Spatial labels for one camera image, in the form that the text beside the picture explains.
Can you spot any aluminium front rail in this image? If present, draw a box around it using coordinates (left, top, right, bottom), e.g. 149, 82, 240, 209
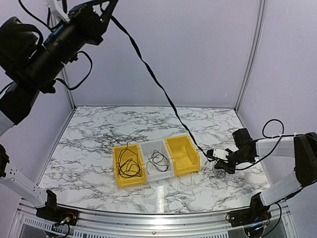
14, 208, 293, 238

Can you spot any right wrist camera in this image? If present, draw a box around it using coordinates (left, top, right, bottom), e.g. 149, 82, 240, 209
207, 149, 229, 161

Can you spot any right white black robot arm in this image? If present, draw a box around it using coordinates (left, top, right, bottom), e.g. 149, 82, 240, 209
208, 128, 317, 222

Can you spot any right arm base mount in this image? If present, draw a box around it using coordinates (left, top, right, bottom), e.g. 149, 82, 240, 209
225, 192, 272, 227

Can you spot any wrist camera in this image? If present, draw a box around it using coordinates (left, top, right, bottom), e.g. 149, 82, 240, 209
47, 0, 70, 23
207, 149, 229, 161

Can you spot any white translucent plastic bin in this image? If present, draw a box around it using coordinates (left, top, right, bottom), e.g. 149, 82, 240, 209
139, 139, 175, 182

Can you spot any left yellow plastic bin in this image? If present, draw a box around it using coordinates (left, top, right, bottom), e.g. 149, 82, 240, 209
112, 143, 147, 187

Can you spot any black cable bundle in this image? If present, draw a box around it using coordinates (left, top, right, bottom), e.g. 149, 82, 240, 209
204, 160, 227, 179

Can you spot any aluminium corner post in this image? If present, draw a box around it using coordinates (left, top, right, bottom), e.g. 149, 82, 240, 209
234, 0, 267, 113
47, 0, 76, 110

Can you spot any yellow plastic bin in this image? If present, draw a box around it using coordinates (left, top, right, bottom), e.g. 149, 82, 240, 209
164, 135, 201, 176
112, 143, 147, 187

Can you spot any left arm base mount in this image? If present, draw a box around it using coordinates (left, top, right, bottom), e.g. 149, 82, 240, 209
36, 189, 79, 226

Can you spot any right aluminium corner post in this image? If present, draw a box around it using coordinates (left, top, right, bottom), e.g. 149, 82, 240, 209
234, 0, 267, 113

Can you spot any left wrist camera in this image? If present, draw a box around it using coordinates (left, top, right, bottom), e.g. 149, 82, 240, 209
47, 0, 70, 23

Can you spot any thick black cable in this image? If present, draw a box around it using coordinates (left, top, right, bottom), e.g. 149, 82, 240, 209
108, 14, 211, 158

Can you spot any arm black hose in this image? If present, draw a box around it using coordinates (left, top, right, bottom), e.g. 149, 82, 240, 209
18, 0, 94, 91
235, 119, 298, 171

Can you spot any thin black cable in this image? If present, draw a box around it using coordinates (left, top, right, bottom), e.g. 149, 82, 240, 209
116, 141, 144, 177
146, 149, 171, 173

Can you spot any right yellow plastic bin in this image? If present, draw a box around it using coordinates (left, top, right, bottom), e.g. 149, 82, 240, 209
164, 135, 201, 176

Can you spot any left arm black hose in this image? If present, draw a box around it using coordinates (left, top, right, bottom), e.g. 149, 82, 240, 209
18, 0, 94, 91

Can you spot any left aluminium corner post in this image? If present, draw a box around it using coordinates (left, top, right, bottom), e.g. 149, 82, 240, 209
47, 0, 76, 110

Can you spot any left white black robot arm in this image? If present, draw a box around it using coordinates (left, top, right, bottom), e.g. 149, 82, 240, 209
0, 0, 117, 133

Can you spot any right arm black hose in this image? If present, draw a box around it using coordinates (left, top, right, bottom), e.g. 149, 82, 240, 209
235, 119, 298, 171

